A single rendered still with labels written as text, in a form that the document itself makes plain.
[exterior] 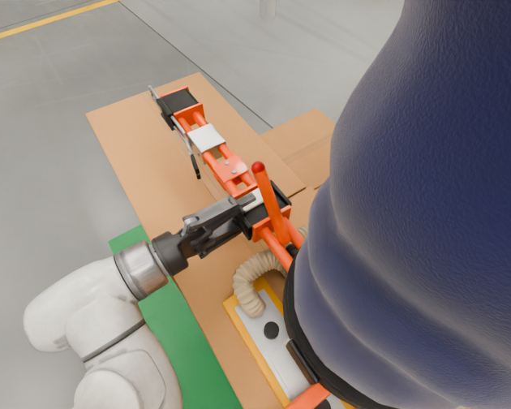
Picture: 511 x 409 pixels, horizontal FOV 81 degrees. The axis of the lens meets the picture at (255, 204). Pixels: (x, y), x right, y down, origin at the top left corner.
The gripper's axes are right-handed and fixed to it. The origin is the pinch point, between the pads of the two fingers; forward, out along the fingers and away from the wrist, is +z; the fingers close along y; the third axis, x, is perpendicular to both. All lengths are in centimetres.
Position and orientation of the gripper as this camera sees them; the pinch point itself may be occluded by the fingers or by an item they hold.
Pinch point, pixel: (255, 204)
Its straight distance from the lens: 58.7
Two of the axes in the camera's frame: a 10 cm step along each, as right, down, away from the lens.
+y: 0.1, 5.4, 8.4
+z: 8.3, -4.7, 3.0
